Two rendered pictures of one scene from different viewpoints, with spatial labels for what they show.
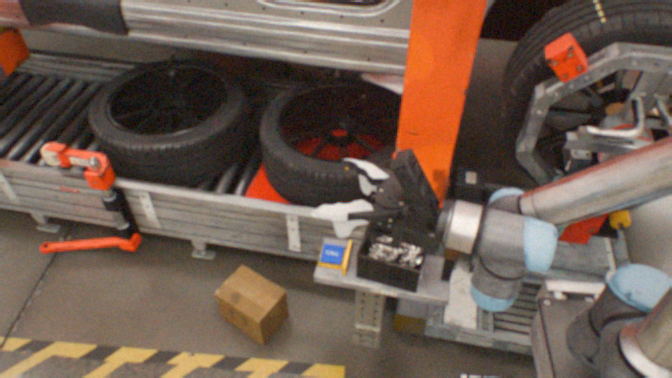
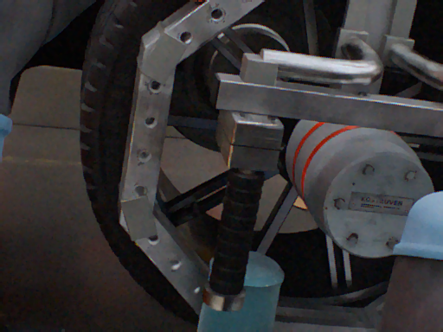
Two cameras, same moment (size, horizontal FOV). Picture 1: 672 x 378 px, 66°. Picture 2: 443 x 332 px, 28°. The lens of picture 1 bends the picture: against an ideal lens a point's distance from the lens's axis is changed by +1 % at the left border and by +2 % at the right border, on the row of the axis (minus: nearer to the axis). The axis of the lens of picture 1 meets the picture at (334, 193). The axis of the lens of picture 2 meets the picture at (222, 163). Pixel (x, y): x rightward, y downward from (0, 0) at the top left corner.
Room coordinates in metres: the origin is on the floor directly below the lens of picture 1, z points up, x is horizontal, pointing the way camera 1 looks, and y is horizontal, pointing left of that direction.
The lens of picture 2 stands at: (0.21, -0.26, 1.18)
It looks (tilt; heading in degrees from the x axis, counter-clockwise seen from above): 18 degrees down; 337
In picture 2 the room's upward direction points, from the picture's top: 10 degrees clockwise
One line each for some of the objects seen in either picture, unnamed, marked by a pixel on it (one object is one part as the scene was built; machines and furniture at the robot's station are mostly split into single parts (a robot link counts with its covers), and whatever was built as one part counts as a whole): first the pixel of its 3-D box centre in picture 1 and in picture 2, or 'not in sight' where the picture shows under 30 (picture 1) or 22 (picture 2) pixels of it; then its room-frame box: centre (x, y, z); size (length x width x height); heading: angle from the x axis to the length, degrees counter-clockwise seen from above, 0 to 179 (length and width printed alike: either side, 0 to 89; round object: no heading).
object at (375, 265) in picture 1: (392, 256); not in sight; (0.99, -0.18, 0.51); 0.20 x 0.14 x 0.13; 71
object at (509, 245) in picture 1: (513, 240); not in sight; (0.49, -0.27, 1.21); 0.11 x 0.08 x 0.09; 70
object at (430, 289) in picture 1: (383, 269); not in sight; (0.99, -0.16, 0.44); 0.43 x 0.17 x 0.03; 78
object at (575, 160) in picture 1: (576, 153); (247, 131); (1.01, -0.63, 0.93); 0.09 x 0.05 x 0.05; 168
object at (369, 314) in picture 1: (370, 305); not in sight; (1.00, -0.13, 0.21); 0.10 x 0.10 x 0.42; 78
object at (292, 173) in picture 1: (339, 142); not in sight; (1.69, -0.02, 0.39); 0.66 x 0.66 x 0.24
